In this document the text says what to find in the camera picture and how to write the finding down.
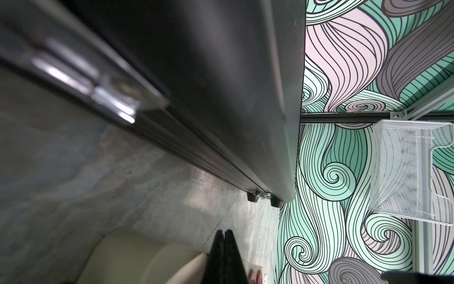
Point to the aluminium wall rail right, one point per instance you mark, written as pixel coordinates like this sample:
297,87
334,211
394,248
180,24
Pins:
425,109

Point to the black flat box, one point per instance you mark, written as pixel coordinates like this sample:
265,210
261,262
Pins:
217,84

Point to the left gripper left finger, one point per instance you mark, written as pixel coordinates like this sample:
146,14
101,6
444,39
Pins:
215,263

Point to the clear acrylic wall holder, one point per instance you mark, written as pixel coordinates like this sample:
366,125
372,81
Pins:
401,170

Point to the wooden power strip green plugs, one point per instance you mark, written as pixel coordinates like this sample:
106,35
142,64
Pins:
127,257

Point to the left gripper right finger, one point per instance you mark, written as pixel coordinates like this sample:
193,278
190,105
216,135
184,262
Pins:
234,271

